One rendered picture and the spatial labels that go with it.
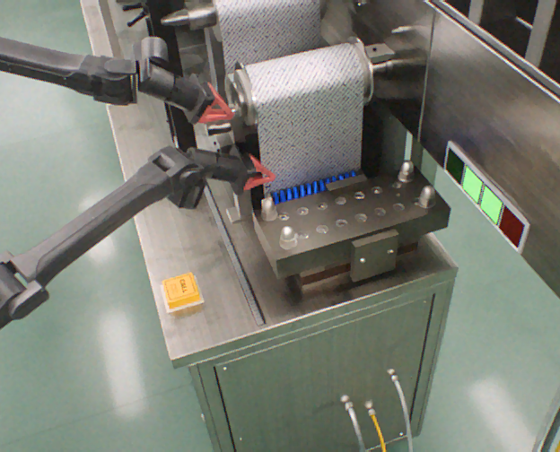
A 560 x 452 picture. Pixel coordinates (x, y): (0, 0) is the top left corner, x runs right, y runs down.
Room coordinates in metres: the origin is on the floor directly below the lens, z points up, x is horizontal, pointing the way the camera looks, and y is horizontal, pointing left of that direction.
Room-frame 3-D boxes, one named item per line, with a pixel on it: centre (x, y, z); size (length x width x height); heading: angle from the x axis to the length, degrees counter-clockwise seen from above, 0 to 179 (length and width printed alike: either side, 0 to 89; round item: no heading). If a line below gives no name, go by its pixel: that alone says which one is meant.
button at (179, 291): (0.86, 0.23, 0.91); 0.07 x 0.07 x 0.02; 16
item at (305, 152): (1.05, -0.09, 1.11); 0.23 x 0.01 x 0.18; 106
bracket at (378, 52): (1.16, -0.24, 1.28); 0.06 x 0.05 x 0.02; 106
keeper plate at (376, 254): (0.86, -0.20, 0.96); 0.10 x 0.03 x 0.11; 106
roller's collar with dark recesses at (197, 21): (1.31, 0.14, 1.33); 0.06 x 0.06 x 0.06; 16
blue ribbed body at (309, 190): (1.03, -0.09, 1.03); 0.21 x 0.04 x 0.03; 106
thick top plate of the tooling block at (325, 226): (0.94, -0.16, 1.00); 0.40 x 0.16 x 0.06; 106
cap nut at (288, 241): (0.86, -0.02, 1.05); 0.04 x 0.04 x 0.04
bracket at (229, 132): (1.10, 0.10, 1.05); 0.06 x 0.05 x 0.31; 106
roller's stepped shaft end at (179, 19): (1.29, 0.20, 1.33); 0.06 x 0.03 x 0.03; 106
